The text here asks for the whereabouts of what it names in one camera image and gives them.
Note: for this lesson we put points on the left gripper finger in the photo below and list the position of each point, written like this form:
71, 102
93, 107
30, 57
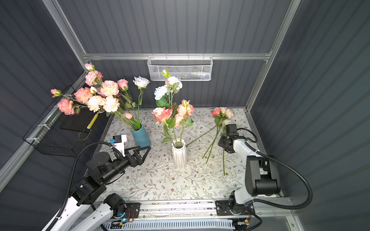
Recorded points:
132, 151
140, 154

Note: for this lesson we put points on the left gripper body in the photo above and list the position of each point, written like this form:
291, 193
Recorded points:
133, 162

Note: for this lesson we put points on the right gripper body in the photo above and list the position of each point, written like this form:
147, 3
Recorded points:
222, 142

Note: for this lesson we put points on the blue ceramic vase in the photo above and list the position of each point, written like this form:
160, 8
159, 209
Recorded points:
141, 137

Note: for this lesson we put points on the white ribbed vase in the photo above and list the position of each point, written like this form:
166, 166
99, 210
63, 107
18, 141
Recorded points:
179, 152

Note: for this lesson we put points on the coral red rose stem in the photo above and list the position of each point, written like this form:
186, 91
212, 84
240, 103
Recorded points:
164, 116

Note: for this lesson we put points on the cream double peony stem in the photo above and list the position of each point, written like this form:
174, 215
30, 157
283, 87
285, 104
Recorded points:
111, 105

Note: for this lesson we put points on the coral spray rose stem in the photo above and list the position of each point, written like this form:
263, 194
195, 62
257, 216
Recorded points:
183, 120

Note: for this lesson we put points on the white green flower stem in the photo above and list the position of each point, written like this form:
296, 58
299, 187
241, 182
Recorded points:
164, 94

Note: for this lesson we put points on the white rose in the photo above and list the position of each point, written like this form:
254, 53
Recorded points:
141, 83

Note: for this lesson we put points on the pink peony stem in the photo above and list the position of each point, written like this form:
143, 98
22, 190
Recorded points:
108, 88

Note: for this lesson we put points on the single pink rose stem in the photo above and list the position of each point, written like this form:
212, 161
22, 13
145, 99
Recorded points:
128, 106

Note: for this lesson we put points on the pink spray rose stem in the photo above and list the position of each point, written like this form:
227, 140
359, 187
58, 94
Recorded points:
72, 104

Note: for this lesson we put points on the pink multi-bloom rose stem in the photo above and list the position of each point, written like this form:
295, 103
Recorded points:
93, 77

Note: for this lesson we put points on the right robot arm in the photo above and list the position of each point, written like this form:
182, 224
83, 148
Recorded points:
261, 174

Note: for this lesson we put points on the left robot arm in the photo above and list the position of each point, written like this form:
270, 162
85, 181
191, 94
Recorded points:
102, 169

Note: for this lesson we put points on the pile of artificial flowers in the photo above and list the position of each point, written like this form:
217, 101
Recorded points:
222, 117

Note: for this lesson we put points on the floral table mat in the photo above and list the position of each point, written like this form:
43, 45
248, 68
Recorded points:
210, 173

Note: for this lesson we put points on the yellow marker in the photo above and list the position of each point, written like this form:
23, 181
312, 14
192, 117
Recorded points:
91, 123

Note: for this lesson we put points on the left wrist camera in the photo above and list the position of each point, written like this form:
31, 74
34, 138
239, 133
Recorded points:
118, 141

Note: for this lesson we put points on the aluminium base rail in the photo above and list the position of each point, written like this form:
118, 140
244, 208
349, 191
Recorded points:
192, 209

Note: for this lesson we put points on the black wire basket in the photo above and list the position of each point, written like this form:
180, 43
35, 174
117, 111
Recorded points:
57, 134

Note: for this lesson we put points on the white wire basket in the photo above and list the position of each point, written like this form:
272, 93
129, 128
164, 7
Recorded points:
184, 67

